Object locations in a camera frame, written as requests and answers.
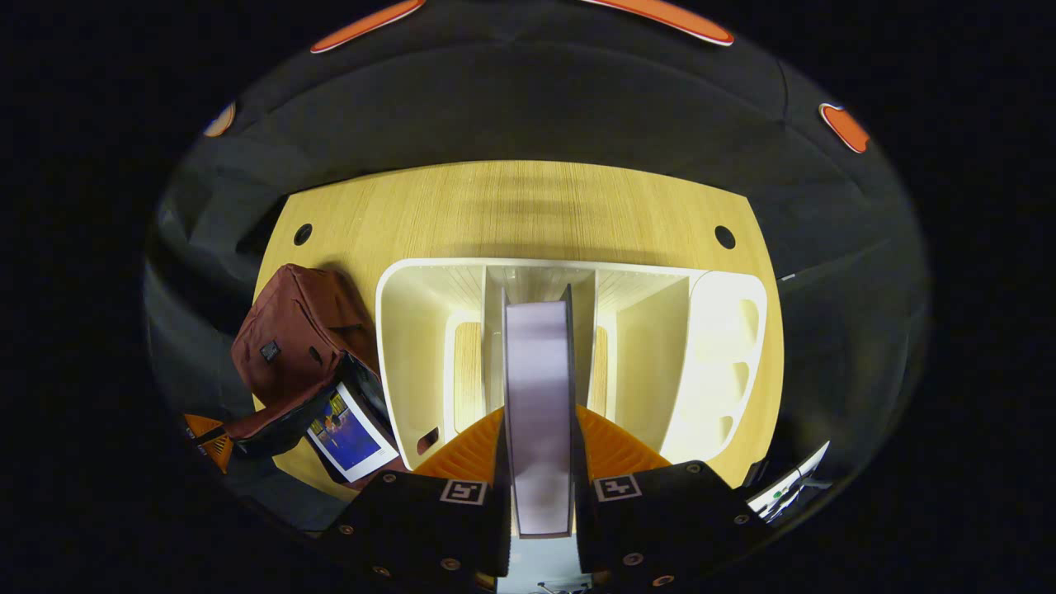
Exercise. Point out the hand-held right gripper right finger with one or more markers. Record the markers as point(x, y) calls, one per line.
point(660, 520)

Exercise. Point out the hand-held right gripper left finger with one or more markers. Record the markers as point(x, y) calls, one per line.
point(412, 520)

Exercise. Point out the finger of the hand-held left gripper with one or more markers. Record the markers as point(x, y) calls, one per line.
point(216, 445)

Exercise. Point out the blue cover book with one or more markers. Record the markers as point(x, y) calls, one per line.
point(351, 433)

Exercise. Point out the maroon fabric schoolbag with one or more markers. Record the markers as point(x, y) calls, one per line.
point(289, 338)

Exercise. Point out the grey cover book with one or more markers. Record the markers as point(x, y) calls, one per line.
point(538, 412)

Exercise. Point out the white slotted bookshelf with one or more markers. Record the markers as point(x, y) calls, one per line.
point(709, 363)

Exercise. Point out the white electronic device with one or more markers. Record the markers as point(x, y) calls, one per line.
point(788, 487)

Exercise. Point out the black backdrop cloth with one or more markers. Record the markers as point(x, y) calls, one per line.
point(528, 99)

